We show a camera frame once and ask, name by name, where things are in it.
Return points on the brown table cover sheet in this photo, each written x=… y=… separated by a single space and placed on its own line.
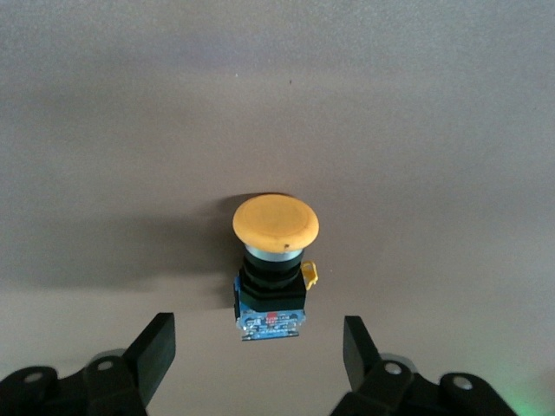
x=130 y=130

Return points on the yellow mushroom push button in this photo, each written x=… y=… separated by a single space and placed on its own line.
x=275 y=225

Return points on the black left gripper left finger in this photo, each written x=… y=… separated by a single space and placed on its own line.
x=152 y=359

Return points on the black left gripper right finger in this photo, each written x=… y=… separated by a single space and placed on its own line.
x=362 y=359

